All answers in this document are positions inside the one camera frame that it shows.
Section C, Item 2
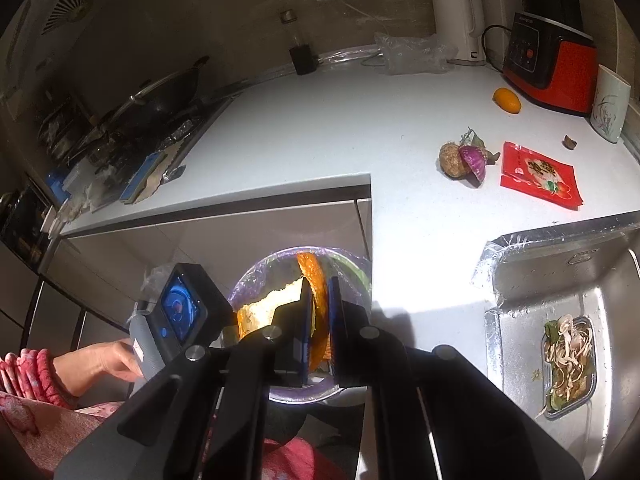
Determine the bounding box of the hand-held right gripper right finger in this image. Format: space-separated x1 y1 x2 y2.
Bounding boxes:
327 276 586 480

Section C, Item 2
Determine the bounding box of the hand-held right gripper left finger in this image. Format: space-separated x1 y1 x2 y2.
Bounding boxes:
52 275 321 480

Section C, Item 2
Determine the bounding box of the orange peel piece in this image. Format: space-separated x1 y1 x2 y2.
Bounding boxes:
236 277 307 341

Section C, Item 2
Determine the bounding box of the curled orange foam fruit net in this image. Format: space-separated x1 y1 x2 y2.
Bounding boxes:
296 251 333 373

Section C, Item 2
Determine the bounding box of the trash bin with purple bag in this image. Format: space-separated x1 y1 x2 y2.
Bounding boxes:
227 246 373 406

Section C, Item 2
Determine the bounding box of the brown taro piece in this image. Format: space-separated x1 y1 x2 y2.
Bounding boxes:
439 142 468 180

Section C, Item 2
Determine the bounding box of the purple onion piece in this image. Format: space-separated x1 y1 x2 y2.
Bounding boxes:
459 145 487 184

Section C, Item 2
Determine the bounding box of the wilted green leaf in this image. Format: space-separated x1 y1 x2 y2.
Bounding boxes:
460 127 501 166

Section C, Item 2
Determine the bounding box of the red snack packet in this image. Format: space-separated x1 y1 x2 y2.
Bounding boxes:
500 141 585 211

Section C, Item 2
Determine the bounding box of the tangerine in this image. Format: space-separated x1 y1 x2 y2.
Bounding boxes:
492 87 522 114

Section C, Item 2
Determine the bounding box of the person's left forearm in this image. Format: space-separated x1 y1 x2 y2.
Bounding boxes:
0 347 78 411

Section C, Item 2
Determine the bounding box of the person's left hand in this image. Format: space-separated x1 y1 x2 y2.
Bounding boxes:
74 339 143 386

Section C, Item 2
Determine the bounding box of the green vegetable leaf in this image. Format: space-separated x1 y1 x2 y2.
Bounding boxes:
330 255 368 286

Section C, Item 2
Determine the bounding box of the blue sharpening stone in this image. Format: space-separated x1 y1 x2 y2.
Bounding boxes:
119 152 168 206

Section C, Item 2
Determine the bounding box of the gas stove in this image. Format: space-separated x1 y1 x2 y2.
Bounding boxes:
35 90 236 211

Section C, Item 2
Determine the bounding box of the person's pink patterned clothing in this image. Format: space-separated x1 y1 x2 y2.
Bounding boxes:
0 390 346 480

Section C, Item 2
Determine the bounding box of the stainless steel sink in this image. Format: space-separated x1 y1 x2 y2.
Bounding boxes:
472 210 640 480

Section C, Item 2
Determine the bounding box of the black wok with lid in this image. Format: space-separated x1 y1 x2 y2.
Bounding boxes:
97 55 236 136

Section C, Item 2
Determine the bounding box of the food container with leftovers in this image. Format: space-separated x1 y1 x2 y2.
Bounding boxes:
542 314 598 420

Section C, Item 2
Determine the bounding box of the glass bottle with dark liquid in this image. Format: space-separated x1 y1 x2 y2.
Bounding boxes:
280 8 317 76

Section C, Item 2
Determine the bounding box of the clear plastic bag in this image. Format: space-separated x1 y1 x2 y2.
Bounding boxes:
372 31 458 77

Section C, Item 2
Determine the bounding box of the range hood with fan pattern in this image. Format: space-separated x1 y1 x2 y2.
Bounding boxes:
0 0 131 121

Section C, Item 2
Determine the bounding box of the red and black blender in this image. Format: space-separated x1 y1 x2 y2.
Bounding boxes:
501 0 599 117

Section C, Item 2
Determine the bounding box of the white electric kettle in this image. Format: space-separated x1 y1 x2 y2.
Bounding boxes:
430 0 487 63

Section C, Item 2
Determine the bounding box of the white cup with plant print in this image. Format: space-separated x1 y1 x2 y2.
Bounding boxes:
590 64 632 144

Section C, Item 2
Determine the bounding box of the black power cable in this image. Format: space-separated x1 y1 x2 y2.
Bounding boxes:
481 24 513 71

